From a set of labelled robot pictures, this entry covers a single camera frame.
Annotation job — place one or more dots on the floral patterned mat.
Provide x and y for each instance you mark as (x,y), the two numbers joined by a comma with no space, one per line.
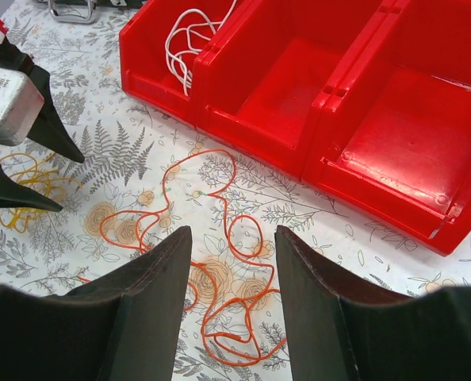
(140,159)

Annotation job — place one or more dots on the black poker chip case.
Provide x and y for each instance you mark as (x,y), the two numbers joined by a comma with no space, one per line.
(84,11)

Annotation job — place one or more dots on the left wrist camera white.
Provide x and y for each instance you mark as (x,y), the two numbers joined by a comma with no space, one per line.
(20,100)

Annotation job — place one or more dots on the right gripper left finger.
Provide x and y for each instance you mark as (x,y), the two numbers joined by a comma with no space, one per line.
(121,326)

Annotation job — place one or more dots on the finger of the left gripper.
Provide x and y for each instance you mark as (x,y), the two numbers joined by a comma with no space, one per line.
(48,130)
(14,195)

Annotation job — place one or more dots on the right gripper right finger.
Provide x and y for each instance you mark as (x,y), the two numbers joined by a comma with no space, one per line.
(342,327)

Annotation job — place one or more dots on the red three-compartment bin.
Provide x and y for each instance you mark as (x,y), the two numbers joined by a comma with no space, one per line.
(369,101)

